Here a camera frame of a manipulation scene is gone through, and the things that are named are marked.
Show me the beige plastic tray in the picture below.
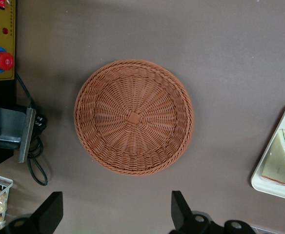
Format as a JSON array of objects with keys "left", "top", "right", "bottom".
[{"left": 250, "top": 101, "right": 285, "bottom": 203}]

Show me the triangular sandwich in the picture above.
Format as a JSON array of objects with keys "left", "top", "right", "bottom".
[{"left": 261, "top": 128, "right": 285, "bottom": 190}]

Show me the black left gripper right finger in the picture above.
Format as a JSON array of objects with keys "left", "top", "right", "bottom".
[{"left": 169, "top": 191, "right": 216, "bottom": 234}]

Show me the red emergency stop button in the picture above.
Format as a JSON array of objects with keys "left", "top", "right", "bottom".
[{"left": 0, "top": 46, "right": 14, "bottom": 73}]

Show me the round brown wicker basket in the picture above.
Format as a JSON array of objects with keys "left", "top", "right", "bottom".
[{"left": 73, "top": 59, "right": 195, "bottom": 176}]

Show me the looped black table cable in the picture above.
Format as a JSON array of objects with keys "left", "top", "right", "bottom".
[{"left": 15, "top": 72, "right": 49, "bottom": 186}]

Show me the yellow control box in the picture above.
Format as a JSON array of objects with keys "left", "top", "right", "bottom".
[{"left": 0, "top": 0, "right": 17, "bottom": 81}]

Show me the black bracket with grey plate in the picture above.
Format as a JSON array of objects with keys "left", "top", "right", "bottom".
[{"left": 0, "top": 105, "right": 37, "bottom": 164}]

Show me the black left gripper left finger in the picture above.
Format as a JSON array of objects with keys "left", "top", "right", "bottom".
[{"left": 8, "top": 192, "right": 64, "bottom": 234}]

